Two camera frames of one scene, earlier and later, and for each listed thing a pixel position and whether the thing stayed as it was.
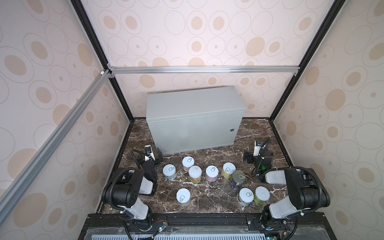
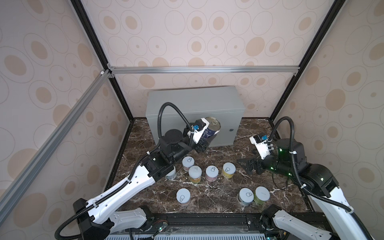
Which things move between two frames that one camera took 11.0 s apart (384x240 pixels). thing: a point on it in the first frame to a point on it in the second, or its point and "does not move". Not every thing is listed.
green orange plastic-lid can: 195,172 does not move
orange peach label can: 183,195 does not move
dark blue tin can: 238,178 to 214,127
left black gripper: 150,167 to 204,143
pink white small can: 187,162 does not move
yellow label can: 228,169 does not move
